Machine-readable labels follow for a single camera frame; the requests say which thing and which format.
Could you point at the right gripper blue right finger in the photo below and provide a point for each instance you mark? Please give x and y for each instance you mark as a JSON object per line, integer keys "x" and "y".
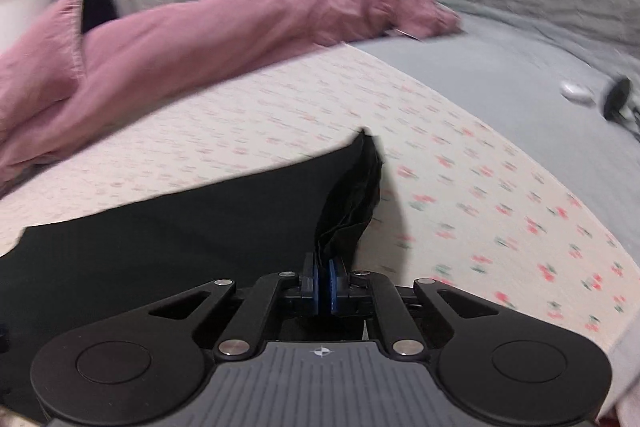
{"x": 339, "y": 284}

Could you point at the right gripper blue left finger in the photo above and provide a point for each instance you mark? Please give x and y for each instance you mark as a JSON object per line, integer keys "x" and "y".
{"x": 309, "y": 281}

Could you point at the black pants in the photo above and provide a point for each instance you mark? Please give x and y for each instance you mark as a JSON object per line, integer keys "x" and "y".
{"x": 68, "y": 274}

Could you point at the floral bed sheet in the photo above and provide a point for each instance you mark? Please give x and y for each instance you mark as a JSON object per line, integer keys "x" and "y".
{"x": 460, "y": 203}

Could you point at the pink duvet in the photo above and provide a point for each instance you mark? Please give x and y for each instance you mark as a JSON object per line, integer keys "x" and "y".
{"x": 139, "y": 62}

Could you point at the light grey bed sheet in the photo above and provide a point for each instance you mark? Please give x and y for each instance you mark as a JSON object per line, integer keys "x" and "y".
{"x": 512, "y": 82}

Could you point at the white small case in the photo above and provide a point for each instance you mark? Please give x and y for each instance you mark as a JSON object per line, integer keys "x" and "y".
{"x": 576, "y": 93}

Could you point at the black small device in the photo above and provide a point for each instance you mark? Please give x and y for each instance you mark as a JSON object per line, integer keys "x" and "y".
{"x": 619, "y": 105}

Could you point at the pink pillow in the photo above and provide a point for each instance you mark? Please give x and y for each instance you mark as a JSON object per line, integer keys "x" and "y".
{"x": 44, "y": 66}

